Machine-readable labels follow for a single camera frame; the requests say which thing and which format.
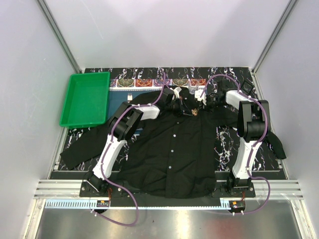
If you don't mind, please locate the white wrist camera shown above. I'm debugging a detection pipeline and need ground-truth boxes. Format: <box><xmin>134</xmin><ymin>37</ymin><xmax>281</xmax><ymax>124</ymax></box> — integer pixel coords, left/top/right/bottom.
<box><xmin>194</xmin><ymin>89</ymin><xmax>206</xmax><ymax>105</ymax></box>
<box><xmin>171</xmin><ymin>87</ymin><xmax>182</xmax><ymax>99</ymax></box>

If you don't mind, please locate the silver fork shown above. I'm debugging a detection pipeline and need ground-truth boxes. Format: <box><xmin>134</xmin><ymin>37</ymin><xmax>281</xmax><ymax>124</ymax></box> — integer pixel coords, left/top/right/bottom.
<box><xmin>127</xmin><ymin>93</ymin><xmax>133</xmax><ymax>101</ymax></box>

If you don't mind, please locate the purple cable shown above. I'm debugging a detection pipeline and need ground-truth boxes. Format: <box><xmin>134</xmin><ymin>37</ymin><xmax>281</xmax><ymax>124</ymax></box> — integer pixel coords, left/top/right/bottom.
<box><xmin>201</xmin><ymin>74</ymin><xmax>272</xmax><ymax>215</ymax></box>
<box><xmin>101</xmin><ymin>72</ymin><xmax>167</xmax><ymax>226</ymax></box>

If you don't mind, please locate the clear drinking glass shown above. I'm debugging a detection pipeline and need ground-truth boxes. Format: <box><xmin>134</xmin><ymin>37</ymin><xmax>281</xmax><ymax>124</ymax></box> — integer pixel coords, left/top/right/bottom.
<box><xmin>188</xmin><ymin>79</ymin><xmax>199</xmax><ymax>95</ymax></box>

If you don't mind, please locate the black brooch box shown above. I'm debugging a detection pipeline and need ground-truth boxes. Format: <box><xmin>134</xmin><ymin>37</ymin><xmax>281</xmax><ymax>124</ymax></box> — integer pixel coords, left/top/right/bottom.
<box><xmin>241</xmin><ymin>80</ymin><xmax>254</xmax><ymax>95</ymax></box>

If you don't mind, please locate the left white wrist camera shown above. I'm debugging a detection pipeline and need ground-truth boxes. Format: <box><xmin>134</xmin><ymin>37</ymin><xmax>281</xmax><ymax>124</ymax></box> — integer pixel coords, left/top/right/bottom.
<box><xmin>171</xmin><ymin>87</ymin><xmax>182</xmax><ymax>99</ymax></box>

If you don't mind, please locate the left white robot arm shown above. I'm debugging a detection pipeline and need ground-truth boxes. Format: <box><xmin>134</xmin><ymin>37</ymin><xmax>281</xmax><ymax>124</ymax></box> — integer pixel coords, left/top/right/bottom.
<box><xmin>86</xmin><ymin>86</ymin><xmax>194</xmax><ymax>197</ymax></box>

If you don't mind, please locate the gold brooch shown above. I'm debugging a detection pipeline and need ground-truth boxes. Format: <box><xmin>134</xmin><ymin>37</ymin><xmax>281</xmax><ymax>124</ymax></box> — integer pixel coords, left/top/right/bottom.
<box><xmin>191</xmin><ymin>109</ymin><xmax>198</xmax><ymax>116</ymax></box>

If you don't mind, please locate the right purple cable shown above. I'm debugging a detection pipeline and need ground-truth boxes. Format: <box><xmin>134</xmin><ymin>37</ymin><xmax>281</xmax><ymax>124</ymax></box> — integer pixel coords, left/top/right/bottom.
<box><xmin>201</xmin><ymin>74</ymin><xmax>272</xmax><ymax>215</ymax></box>

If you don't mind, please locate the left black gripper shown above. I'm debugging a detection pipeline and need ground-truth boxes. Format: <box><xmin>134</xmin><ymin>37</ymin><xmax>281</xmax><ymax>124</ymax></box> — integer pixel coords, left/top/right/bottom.
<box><xmin>165</xmin><ymin>97</ymin><xmax>192</xmax><ymax>118</ymax></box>

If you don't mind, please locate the green plastic tray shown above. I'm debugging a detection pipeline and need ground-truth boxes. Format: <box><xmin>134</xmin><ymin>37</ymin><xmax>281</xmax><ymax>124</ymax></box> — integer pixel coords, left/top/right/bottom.
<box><xmin>59</xmin><ymin>72</ymin><xmax>110</xmax><ymax>128</ymax></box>

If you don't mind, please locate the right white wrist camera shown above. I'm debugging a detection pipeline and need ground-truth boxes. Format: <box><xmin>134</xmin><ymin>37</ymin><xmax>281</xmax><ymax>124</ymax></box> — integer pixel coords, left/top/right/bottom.
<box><xmin>194</xmin><ymin>89</ymin><xmax>206</xmax><ymax>105</ymax></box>

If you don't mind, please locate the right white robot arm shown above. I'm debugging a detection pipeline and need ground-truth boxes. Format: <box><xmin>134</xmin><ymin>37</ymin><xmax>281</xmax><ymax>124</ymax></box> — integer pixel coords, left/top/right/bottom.
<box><xmin>215</xmin><ymin>79</ymin><xmax>271</xmax><ymax>198</ymax></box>

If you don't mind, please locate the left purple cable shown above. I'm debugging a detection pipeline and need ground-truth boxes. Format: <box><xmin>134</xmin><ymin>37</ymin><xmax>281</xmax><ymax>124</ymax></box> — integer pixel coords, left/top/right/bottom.
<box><xmin>101</xmin><ymin>72</ymin><xmax>167</xmax><ymax>226</ymax></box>

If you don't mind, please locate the blue patterned placemat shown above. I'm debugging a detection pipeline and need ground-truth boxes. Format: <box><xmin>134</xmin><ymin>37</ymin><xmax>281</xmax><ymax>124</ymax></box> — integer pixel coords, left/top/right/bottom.
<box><xmin>105</xmin><ymin>79</ymin><xmax>206</xmax><ymax>130</ymax></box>

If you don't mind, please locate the black button shirt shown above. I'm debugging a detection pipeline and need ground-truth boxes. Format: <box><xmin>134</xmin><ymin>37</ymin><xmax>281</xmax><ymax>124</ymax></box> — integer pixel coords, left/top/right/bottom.
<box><xmin>60</xmin><ymin>96</ymin><xmax>284</xmax><ymax>199</ymax></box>

